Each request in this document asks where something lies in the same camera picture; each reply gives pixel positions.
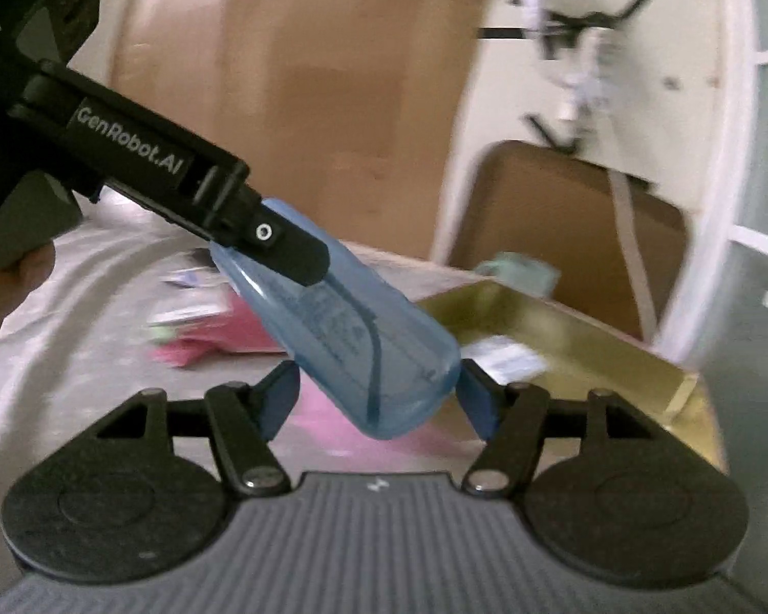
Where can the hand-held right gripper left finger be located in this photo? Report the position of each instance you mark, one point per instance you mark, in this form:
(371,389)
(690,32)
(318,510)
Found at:
(280,400)

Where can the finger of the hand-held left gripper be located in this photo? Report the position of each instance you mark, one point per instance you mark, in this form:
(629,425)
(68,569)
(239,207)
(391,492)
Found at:
(288,249)

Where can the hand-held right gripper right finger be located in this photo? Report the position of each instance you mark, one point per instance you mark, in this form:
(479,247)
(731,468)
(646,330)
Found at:
(477,403)

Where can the blue translucent plastic pouch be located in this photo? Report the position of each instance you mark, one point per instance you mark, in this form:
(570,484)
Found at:
(358,345)

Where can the small white packet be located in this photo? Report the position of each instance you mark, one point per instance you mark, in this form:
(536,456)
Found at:
(189,297)

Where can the pink box with gold inside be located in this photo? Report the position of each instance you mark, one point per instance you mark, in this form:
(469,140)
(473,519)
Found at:
(589,345)

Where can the person's left hand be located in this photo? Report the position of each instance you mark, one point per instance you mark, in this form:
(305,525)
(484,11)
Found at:
(9,297)

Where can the white packet with blue print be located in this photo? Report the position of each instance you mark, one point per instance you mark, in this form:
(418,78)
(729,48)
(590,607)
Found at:
(509,358)

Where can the large cardboard box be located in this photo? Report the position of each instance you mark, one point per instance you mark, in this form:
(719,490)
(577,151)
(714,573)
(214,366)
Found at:
(307,89)

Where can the white framed glass door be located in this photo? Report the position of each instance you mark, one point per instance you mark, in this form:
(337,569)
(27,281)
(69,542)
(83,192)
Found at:
(742,204)

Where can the wall rack with hanging items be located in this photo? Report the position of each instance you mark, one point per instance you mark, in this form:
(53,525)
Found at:
(576,45)

